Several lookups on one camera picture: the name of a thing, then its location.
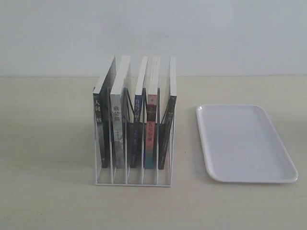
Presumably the blue cover moon book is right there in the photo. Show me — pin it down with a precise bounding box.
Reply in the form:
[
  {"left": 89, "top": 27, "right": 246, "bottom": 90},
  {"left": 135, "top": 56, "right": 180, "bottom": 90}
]
[{"left": 130, "top": 56, "right": 148, "bottom": 168}]

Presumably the red teal spine book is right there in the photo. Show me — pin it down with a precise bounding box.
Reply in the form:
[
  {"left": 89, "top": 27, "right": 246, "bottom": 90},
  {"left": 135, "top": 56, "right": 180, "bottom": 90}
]
[{"left": 145, "top": 56, "right": 161, "bottom": 169}]

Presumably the dark brown book rightmost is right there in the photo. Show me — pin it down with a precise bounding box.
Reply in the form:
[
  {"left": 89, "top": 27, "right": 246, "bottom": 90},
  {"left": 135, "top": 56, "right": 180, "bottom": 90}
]
[{"left": 158, "top": 56, "right": 177, "bottom": 170}]

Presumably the grey white spine book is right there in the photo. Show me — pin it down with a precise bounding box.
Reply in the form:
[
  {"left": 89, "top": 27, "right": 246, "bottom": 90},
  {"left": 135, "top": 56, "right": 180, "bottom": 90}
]
[{"left": 110, "top": 55, "right": 130, "bottom": 169}]

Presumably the white wire book rack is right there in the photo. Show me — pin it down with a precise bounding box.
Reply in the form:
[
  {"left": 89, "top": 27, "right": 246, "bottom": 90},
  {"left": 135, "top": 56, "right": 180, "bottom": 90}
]
[{"left": 92, "top": 86, "right": 175, "bottom": 187}]

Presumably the white plastic tray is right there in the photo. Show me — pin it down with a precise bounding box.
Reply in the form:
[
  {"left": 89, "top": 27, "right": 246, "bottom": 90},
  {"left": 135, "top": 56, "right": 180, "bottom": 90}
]
[{"left": 196, "top": 104, "right": 298, "bottom": 184}]

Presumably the black spine book leftmost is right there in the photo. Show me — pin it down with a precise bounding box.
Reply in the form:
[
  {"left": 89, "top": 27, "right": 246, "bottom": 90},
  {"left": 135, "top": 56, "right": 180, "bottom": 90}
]
[{"left": 93, "top": 55, "right": 116, "bottom": 168}]

